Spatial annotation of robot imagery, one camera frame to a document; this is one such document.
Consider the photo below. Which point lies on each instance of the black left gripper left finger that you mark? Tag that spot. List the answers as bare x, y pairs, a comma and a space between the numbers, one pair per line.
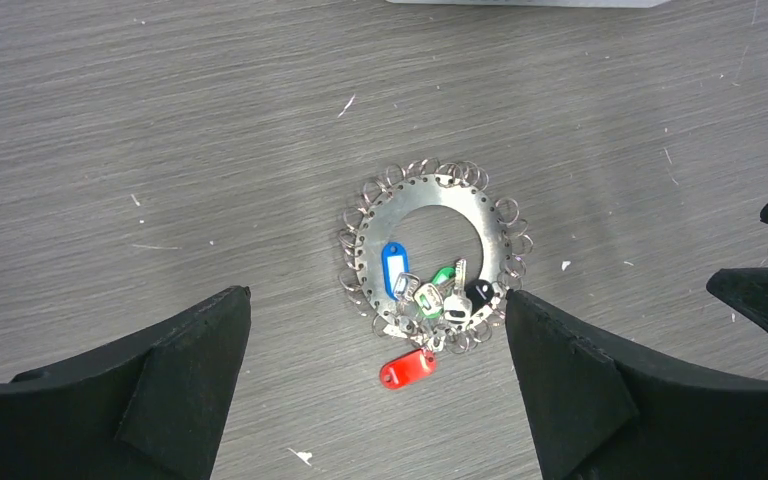
150, 405

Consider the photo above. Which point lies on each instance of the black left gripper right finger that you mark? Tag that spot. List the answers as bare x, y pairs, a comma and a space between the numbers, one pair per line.
600, 406

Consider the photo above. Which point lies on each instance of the black key tag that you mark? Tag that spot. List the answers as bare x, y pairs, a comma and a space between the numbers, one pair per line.
480, 293

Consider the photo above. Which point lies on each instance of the silver key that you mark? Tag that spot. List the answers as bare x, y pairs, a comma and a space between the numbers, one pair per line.
457, 307

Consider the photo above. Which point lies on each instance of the red key tag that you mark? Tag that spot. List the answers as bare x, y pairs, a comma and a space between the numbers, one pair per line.
408, 369

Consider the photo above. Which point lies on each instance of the green key tag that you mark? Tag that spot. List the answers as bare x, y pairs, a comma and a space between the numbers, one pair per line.
429, 297

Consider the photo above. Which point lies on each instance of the blue key tag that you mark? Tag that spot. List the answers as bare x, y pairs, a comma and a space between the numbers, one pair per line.
395, 261

